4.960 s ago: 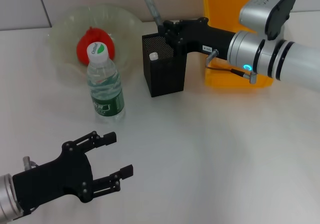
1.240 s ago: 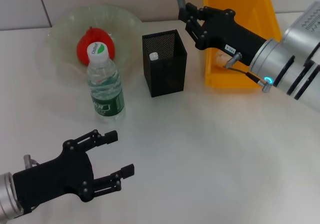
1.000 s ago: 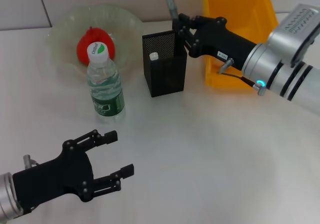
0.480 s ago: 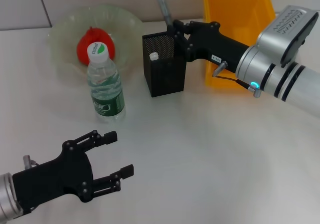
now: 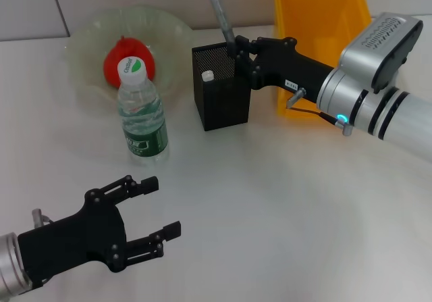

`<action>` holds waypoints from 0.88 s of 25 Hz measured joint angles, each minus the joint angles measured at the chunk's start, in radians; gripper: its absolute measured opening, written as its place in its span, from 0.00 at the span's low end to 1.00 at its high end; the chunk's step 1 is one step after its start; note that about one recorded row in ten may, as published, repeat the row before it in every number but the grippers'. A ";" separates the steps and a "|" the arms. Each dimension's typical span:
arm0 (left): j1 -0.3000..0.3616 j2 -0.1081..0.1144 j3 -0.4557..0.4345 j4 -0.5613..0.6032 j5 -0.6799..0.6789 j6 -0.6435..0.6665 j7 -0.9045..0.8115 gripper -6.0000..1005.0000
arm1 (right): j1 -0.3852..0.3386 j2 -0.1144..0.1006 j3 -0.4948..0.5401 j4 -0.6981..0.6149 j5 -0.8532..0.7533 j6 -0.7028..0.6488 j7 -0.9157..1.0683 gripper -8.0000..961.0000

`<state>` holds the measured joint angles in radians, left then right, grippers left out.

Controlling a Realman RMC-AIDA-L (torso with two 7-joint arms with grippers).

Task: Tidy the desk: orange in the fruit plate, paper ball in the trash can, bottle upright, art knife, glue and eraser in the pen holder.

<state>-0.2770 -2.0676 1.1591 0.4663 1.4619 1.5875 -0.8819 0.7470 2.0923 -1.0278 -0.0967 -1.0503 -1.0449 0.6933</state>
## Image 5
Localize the clear water bottle green label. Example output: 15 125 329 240
116 55 169 163

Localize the yellow plastic storage bin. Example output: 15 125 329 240
272 0 374 120

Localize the translucent green glass plate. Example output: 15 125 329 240
63 5 194 114

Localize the red-orange fruit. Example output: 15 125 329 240
103 35 157 90

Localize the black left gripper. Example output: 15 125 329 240
16 175 182 284

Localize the left arm cable connector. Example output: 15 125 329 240
32 208 55 227

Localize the silver glitter pen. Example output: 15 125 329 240
202 0 237 58

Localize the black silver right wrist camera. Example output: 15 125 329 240
339 11 425 95

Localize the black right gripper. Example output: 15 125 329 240
226 35 335 102

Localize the black mesh pen holder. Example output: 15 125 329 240
191 43 252 132

